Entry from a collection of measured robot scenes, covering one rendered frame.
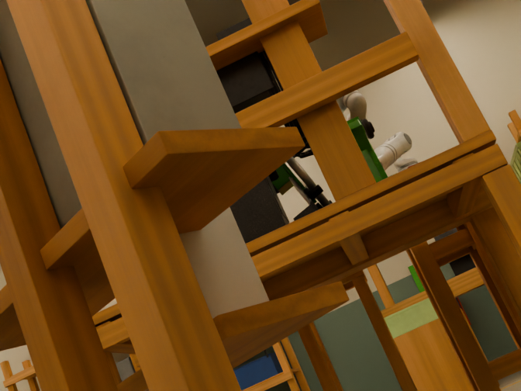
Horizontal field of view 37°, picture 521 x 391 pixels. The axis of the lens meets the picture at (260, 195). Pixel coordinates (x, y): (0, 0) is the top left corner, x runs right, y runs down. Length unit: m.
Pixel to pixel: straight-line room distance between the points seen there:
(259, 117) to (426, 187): 0.57
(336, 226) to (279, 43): 0.65
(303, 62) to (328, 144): 0.30
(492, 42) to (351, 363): 3.72
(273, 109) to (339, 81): 0.23
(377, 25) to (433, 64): 6.50
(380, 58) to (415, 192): 0.44
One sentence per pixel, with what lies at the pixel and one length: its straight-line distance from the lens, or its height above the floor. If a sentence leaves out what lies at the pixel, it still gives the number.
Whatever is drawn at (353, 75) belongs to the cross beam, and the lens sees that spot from 2.53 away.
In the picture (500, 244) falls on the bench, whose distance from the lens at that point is 3.05.
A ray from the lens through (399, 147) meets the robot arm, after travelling 3.33.
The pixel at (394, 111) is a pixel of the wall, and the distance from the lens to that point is 8.71.
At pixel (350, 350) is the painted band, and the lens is 8.42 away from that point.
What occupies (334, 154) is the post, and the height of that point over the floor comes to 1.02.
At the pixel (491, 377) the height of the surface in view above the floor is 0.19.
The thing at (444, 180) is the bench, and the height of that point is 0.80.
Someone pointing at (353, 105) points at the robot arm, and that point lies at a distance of 2.87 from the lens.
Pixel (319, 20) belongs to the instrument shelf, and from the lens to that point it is 2.76.
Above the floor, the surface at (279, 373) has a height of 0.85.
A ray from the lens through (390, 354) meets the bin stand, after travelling 3.15.
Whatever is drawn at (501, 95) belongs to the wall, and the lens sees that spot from 8.70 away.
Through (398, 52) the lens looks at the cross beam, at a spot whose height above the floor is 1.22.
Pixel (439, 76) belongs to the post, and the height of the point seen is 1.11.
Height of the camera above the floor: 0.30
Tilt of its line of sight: 16 degrees up
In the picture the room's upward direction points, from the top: 24 degrees counter-clockwise
